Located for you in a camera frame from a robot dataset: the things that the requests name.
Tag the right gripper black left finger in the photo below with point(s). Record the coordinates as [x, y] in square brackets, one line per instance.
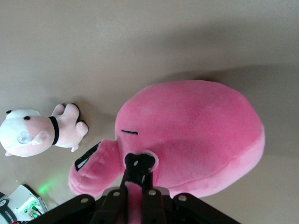
[113, 205]

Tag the pink and white dog plush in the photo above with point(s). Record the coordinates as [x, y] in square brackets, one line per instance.
[65, 130]

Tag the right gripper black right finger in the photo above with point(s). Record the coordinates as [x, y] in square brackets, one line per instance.
[151, 205]

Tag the round pink plush toy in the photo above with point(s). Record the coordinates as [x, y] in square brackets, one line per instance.
[187, 128]

